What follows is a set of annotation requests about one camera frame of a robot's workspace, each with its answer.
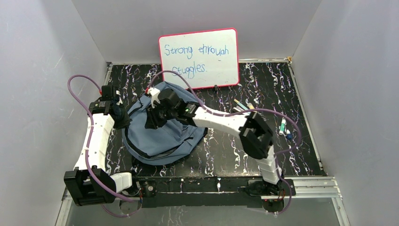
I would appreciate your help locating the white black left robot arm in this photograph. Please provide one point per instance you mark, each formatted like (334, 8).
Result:
(88, 183)

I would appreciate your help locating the green white glue stick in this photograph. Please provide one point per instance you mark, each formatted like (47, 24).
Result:
(282, 127)

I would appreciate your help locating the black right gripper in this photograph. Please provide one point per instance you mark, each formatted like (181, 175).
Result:
(152, 122)

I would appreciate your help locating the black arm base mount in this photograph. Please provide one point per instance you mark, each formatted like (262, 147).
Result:
(251, 192)

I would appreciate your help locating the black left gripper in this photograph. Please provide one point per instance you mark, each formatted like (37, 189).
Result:
(122, 117)

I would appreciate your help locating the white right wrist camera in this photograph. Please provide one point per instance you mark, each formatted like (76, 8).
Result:
(153, 94)

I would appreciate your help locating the blue student backpack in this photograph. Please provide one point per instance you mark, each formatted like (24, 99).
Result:
(160, 146)

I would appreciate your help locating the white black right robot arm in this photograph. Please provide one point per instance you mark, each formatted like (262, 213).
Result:
(255, 135)

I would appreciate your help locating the yellow highlighter pen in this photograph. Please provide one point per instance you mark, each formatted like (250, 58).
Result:
(250, 106)

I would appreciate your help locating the pink framed whiteboard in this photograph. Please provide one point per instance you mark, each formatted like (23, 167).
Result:
(200, 59)

